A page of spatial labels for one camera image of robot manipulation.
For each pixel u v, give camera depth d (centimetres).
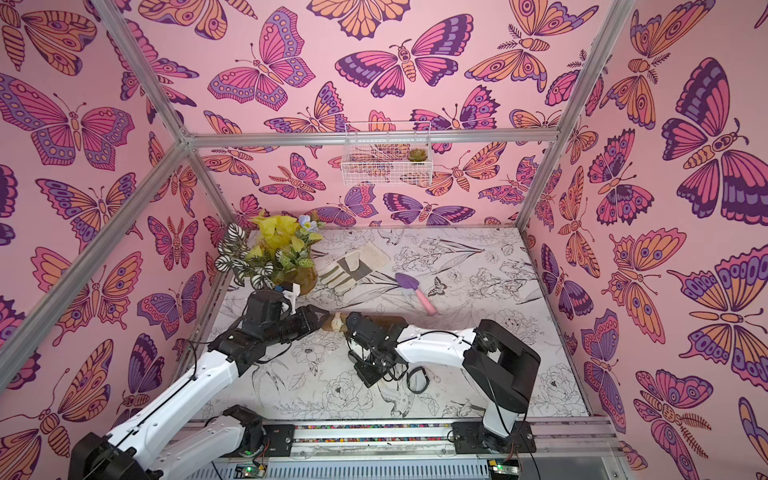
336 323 85
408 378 84
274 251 91
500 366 45
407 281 103
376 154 100
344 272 106
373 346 66
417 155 92
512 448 71
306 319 70
